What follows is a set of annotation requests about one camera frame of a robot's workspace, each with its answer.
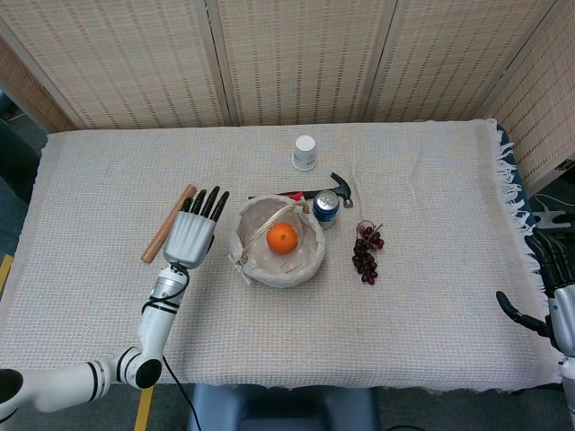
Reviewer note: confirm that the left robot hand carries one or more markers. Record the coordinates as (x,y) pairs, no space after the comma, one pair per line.
(188,238)

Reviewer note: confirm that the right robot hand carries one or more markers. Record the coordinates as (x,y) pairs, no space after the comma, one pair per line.
(561,314)

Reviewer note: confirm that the orange fruit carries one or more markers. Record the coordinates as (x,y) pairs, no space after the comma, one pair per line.
(282,238)

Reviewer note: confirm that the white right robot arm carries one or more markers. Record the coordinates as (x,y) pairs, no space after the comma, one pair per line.
(568,370)

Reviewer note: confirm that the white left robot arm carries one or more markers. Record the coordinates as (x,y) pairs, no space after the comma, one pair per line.
(148,332)

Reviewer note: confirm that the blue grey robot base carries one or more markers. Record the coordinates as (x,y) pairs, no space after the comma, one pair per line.
(283,408)

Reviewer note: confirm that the woven basket with handle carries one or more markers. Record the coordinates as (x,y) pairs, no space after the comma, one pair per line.
(287,275)

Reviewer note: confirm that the woven bamboo screen panel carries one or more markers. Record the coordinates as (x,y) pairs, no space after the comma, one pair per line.
(305,58)
(548,112)
(27,90)
(135,58)
(449,58)

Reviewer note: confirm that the wooden rolling pin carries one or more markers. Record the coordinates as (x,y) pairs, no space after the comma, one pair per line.
(155,244)

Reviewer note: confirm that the white metal stand foot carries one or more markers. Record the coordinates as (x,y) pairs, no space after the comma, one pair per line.
(551,219)

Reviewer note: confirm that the blue soda can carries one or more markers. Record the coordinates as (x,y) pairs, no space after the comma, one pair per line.
(327,213)

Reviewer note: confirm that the white paper cup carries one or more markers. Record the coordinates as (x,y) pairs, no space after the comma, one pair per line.
(304,155)

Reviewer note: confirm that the beige waffle tablecloth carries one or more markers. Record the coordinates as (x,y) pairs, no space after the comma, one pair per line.
(314,336)

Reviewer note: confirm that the dark red grape bunch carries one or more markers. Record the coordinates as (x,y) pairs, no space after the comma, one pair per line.
(365,256)

